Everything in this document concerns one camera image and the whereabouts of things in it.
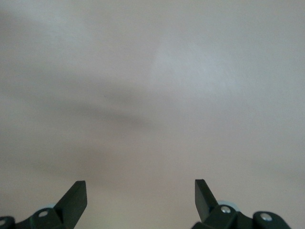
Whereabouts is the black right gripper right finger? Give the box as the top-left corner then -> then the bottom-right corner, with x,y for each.
191,178 -> 293,229

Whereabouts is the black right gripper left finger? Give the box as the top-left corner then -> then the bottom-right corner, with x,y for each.
0,180 -> 88,229

